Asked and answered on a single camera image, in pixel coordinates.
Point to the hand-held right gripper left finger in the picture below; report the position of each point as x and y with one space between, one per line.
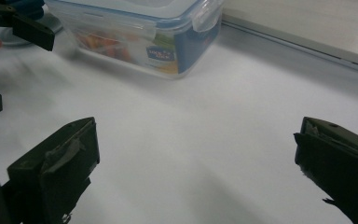
59 161

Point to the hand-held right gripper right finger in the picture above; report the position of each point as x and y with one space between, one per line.
338 161

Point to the clear rectangular food container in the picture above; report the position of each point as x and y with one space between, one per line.
143 34

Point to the aluminium rail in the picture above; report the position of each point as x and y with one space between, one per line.
292 45

